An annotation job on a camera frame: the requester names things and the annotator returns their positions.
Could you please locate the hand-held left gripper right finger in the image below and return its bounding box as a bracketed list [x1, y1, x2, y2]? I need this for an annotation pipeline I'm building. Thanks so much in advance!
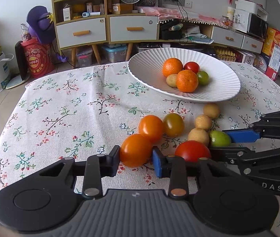
[152, 146, 239, 200]

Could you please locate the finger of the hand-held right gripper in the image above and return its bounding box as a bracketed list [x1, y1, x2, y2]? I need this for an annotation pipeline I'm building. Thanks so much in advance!
[222, 109, 280, 144]
[209, 143, 280, 167]

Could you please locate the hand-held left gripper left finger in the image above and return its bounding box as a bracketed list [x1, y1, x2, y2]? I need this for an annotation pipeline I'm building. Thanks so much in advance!
[35, 145, 121, 200]

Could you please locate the orange tomato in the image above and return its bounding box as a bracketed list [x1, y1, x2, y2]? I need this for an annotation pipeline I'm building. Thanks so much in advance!
[119, 134, 153, 168]
[138, 115, 165, 142]

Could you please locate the red tomato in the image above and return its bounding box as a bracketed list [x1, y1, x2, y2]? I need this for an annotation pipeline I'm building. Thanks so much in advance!
[183, 62, 201, 74]
[175, 140, 212, 163]

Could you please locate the olive yellow tomato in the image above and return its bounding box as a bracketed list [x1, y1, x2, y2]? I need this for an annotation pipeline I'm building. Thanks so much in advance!
[163, 113, 185, 137]

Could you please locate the small green lime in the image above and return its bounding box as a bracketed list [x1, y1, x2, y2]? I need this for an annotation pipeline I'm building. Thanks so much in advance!
[196, 71, 210, 86]

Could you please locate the orange mandarin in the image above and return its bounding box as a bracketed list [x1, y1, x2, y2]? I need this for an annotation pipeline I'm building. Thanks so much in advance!
[176, 70, 199, 93]
[162, 58, 183, 78]

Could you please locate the white ribbed plate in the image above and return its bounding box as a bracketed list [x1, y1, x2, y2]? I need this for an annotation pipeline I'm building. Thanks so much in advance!
[127, 48, 241, 103]

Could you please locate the floral tablecloth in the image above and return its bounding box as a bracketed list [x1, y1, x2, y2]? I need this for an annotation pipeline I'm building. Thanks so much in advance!
[0, 60, 280, 237]

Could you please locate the white red box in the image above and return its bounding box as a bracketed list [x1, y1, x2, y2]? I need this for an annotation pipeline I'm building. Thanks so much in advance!
[242, 52, 256, 66]

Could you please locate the yellow egg tray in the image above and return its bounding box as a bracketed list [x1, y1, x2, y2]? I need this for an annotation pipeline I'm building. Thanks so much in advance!
[215, 47, 236, 62]

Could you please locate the orange snack box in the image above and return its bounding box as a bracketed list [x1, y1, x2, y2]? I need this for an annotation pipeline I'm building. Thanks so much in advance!
[262, 27, 280, 79]

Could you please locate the small white drawer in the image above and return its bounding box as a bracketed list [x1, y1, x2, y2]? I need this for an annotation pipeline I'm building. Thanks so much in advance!
[242, 36, 264, 54]
[213, 27, 244, 48]

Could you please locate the blue lidded storage box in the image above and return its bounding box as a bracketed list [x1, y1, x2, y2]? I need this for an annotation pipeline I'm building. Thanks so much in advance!
[102, 45, 128, 63]

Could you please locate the clear storage box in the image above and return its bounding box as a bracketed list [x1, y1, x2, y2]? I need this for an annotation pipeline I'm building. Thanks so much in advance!
[75, 46, 93, 68]

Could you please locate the low wooden cabinet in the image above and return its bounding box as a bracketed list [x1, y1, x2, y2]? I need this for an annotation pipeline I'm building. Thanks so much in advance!
[158, 20, 265, 55]

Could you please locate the black microwave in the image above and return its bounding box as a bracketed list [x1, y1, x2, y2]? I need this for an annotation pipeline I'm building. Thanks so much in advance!
[247, 12, 269, 40]

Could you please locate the black box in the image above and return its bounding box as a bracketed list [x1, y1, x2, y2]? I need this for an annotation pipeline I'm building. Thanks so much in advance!
[161, 30, 183, 40]

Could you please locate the white round base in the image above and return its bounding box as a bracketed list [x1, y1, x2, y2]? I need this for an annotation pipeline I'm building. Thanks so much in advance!
[6, 75, 31, 90]

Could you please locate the large white drawer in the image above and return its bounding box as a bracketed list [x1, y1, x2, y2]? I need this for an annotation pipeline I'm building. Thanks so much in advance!
[110, 16, 158, 42]
[56, 17, 106, 48]

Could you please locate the red round tin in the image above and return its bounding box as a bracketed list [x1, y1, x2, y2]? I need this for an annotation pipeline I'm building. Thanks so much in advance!
[20, 38, 55, 78]

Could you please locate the white appliance box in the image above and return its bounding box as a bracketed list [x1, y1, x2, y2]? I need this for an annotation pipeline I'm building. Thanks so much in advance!
[236, 0, 269, 15]

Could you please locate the black flat panel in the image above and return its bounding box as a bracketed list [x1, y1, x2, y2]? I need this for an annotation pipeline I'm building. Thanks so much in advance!
[15, 40, 29, 82]

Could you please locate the pink cloth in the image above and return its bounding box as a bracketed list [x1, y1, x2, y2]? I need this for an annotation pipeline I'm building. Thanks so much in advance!
[137, 6, 229, 27]

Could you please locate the short wooden drawer cabinet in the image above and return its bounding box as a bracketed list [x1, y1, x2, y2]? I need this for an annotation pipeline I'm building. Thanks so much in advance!
[107, 2, 161, 62]

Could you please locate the brown cardboard box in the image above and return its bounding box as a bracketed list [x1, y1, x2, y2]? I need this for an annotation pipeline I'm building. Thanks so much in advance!
[112, 3, 133, 14]

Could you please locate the small white carton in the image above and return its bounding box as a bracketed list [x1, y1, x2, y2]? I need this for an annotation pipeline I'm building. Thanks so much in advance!
[63, 6, 72, 21]

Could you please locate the purple plush toy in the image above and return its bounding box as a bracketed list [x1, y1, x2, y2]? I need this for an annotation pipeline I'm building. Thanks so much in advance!
[26, 6, 57, 44]

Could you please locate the tall wooden shelf cabinet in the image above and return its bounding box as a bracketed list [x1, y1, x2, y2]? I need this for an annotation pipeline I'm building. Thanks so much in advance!
[51, 0, 108, 68]

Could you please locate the black power cable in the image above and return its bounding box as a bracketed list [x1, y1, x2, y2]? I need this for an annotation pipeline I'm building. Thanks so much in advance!
[176, 1, 189, 22]

